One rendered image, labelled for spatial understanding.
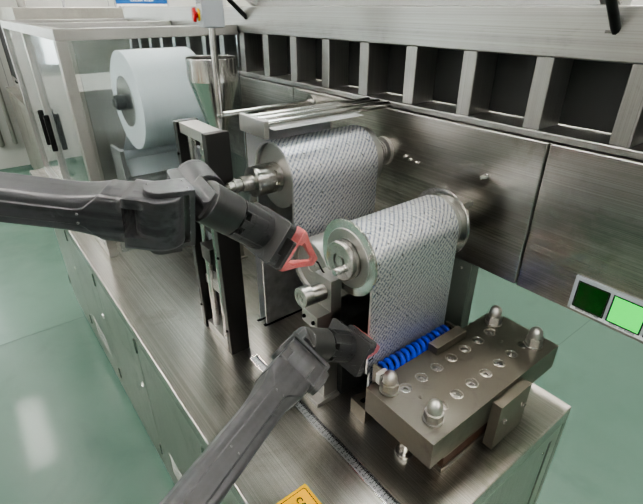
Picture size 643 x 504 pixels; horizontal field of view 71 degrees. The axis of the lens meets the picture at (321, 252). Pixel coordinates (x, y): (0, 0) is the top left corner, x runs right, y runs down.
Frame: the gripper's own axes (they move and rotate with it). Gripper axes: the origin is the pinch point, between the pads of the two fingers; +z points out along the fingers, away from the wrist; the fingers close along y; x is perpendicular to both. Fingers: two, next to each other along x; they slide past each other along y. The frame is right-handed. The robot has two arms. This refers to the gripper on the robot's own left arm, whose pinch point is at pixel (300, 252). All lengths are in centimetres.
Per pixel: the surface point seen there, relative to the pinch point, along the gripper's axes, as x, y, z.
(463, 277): 13, 1, 49
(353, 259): 3.4, 1.4, 10.4
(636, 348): 41, 6, 252
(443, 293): 7.0, 4.5, 38.1
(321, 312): -8.6, -3.6, 16.6
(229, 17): 51, -105, 15
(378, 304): -1.3, 4.6, 19.4
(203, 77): 24, -70, 3
